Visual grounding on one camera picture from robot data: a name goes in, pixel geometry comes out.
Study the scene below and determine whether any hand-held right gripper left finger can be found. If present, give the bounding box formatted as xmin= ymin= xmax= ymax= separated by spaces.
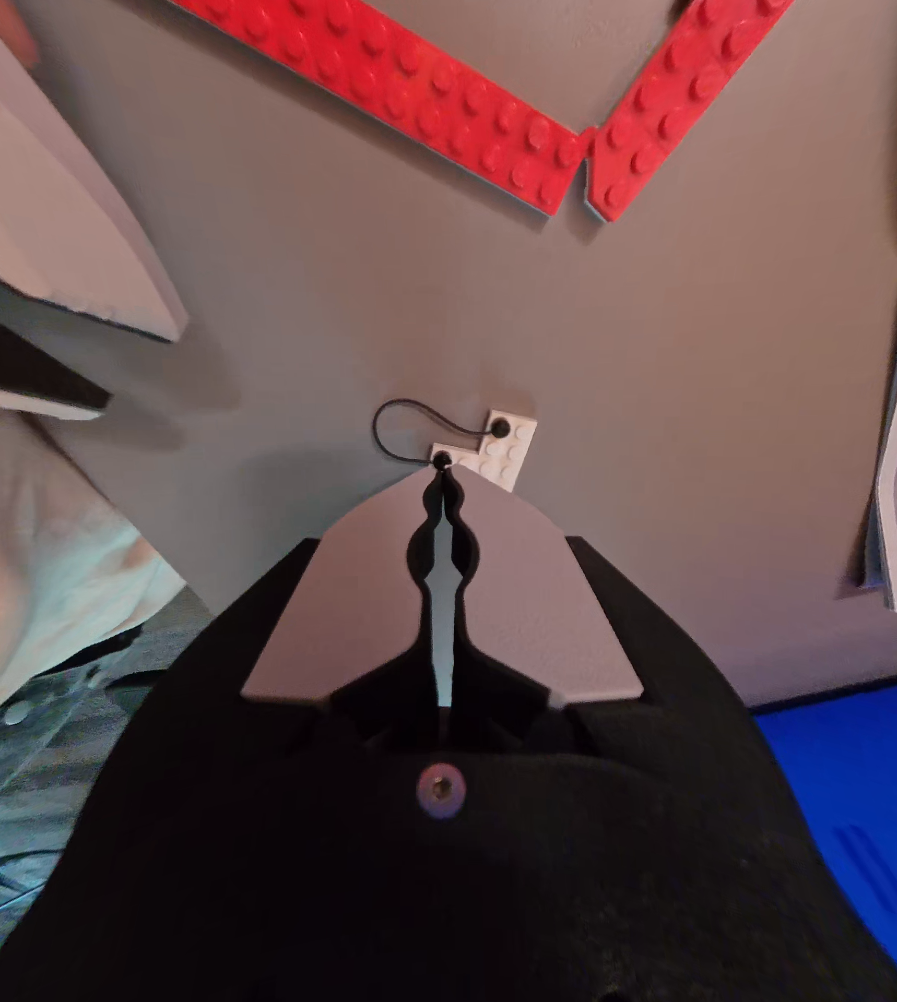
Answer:
xmin=241 ymin=466 xmax=447 ymax=703

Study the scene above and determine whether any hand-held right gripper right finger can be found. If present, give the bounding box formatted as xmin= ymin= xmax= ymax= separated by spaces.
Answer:
xmin=446 ymin=467 xmax=647 ymax=703

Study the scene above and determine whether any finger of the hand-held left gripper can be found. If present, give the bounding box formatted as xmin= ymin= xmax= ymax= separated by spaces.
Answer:
xmin=0 ymin=0 xmax=190 ymax=345
xmin=0 ymin=301 xmax=114 ymax=425

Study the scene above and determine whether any black string with end studs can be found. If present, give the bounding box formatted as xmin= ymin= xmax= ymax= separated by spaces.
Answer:
xmin=372 ymin=399 xmax=514 ymax=472

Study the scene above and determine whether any red brick heart frame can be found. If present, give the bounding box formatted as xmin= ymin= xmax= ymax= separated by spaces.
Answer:
xmin=167 ymin=0 xmax=798 ymax=225

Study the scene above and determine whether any grey desk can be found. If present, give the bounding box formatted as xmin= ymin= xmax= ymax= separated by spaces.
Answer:
xmin=18 ymin=0 xmax=897 ymax=709

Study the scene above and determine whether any blue plastic bin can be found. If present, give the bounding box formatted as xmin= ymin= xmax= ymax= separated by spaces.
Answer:
xmin=754 ymin=677 xmax=897 ymax=1002

